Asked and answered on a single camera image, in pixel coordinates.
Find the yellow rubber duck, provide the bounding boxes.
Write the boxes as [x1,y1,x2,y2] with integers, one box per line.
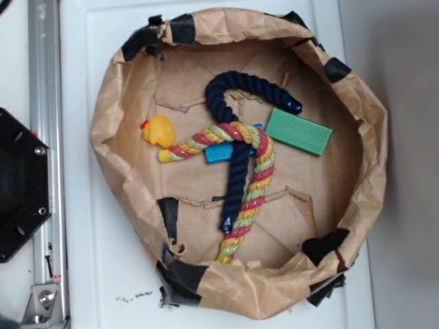
[140,114,176,148]

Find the blue rectangular block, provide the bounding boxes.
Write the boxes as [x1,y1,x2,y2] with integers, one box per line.
[204,123,265,166]

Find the brown paper bag bowl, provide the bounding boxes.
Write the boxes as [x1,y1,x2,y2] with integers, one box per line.
[90,8,388,319]

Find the green rectangular block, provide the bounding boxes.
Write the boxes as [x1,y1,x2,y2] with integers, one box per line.
[265,108,332,156]

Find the white plastic tray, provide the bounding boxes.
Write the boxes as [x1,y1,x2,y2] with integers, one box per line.
[59,1,375,328]

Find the multicolour twisted rope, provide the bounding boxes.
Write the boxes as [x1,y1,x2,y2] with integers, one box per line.
[157,121,276,265]

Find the navy blue twisted rope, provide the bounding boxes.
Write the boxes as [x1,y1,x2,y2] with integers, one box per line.
[204,71,303,234]

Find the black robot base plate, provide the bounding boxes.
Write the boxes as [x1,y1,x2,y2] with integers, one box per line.
[0,108,51,263]

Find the aluminium rail with bracket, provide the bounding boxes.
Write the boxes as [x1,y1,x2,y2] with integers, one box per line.
[21,1,71,328]

